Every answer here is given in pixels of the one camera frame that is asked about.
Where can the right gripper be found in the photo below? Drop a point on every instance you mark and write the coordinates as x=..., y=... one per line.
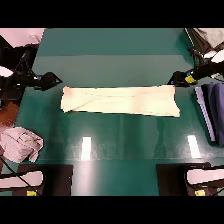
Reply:
x=177, y=79

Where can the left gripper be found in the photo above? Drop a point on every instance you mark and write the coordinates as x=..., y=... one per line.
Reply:
x=48, y=81

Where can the cream garment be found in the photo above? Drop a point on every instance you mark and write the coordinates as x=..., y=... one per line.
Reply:
x=120, y=100

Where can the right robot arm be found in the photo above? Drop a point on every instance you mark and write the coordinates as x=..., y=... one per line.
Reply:
x=207, y=68

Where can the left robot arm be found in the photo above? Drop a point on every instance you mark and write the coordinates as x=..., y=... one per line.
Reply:
x=19, y=78

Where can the lavender garment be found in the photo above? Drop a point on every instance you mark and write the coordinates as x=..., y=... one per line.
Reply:
x=204, y=110

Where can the dark blue garment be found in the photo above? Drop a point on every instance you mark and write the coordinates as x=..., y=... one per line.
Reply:
x=218, y=110

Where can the light grey garment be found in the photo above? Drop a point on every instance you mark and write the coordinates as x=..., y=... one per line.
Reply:
x=213, y=34

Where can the pale pink garment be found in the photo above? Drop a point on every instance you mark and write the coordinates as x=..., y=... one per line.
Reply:
x=20, y=143

